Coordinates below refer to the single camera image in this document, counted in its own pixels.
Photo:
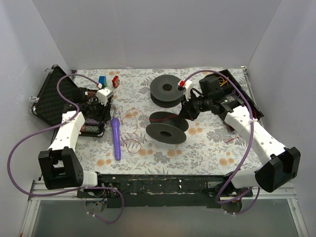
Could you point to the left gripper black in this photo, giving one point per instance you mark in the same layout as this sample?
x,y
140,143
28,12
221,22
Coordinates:
x,y
99,111

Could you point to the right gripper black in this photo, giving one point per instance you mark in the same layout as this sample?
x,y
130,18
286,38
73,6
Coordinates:
x,y
188,106

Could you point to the grey cable spool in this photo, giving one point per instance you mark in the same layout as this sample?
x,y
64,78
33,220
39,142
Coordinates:
x,y
164,92
167,128

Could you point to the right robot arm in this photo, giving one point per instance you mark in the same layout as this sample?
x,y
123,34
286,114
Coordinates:
x,y
267,163

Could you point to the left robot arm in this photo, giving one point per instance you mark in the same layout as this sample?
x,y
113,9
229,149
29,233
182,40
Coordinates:
x,y
59,164

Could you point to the purple toy microphone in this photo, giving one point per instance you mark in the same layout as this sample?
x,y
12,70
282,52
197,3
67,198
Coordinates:
x,y
115,124

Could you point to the blue green toy block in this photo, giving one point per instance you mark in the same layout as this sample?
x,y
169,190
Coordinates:
x,y
102,80

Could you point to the red toy block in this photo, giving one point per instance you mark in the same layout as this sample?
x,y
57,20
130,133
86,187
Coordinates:
x,y
115,82

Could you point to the floral patterned table mat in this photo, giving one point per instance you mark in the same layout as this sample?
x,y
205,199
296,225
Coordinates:
x,y
211,148

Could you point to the black poker chip case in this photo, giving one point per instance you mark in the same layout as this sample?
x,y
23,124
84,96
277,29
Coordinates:
x,y
54,100

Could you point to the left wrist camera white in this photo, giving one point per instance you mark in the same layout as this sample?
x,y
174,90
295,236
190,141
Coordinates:
x,y
104,95

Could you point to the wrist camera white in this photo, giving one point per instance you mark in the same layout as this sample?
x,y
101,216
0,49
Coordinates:
x,y
104,95
185,87

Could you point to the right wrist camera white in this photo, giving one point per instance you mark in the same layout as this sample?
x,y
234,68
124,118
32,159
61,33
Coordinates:
x,y
185,87

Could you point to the black three-compartment wire tray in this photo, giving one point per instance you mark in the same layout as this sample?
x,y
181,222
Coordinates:
x,y
241,81

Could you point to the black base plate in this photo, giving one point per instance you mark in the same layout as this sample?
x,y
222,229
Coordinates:
x,y
165,190

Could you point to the aluminium frame rail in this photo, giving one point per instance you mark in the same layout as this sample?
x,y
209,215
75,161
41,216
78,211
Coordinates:
x,y
57,214

